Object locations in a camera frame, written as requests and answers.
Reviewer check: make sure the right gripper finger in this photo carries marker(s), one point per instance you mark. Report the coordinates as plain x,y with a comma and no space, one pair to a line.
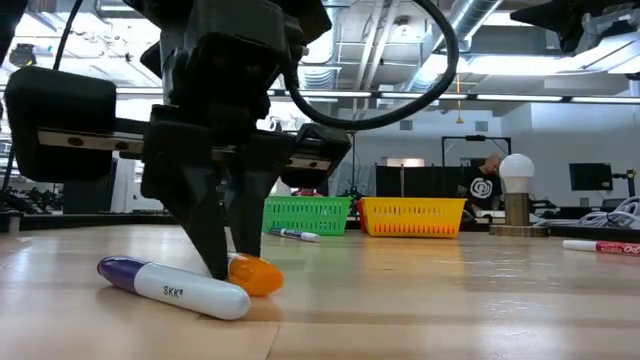
547,14

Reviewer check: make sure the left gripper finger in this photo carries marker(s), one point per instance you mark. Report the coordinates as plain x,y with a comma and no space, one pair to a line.
190,190
255,190

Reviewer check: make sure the long thin navy marker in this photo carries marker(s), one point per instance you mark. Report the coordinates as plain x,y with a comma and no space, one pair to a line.
297,234

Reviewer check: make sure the thin orange white marker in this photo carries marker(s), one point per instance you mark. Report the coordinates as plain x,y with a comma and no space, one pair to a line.
257,276

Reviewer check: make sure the thin purple white marker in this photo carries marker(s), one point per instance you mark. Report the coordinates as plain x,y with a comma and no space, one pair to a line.
190,291

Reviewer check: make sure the thin red white marker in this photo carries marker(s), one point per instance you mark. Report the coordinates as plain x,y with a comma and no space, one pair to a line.
605,247

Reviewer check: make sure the white paper roll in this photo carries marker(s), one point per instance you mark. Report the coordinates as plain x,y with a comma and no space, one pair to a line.
284,190

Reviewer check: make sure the person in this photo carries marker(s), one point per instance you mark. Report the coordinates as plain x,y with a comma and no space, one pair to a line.
482,185
307,192

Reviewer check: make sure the green plastic mesh basket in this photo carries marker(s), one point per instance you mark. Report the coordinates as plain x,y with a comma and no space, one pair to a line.
315,215

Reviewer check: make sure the black standing panel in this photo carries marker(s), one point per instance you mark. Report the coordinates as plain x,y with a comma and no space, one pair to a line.
90,197

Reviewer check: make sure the black ceiling device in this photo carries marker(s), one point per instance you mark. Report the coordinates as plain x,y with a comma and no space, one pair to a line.
22,55

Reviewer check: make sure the red plastic mesh basket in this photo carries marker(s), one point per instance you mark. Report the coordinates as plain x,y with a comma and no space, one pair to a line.
358,215

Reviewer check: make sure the yellow hanging pendant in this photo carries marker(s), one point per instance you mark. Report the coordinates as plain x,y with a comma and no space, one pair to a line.
459,112

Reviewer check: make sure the yellow plastic mesh basket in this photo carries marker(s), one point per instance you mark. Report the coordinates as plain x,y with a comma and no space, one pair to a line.
412,217

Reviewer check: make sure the white bulb brass lamp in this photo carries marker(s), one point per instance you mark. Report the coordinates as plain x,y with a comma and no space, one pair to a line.
516,172

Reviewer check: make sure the black computer monitor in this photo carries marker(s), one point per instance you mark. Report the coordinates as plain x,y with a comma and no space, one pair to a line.
591,176

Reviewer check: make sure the silver ventilation duct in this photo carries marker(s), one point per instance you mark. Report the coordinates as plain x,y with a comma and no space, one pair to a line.
320,75
470,15

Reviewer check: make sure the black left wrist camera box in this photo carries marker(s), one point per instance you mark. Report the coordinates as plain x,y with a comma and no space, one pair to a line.
240,65

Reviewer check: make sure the black background rig frame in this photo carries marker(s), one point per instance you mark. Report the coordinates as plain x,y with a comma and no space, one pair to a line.
475,136

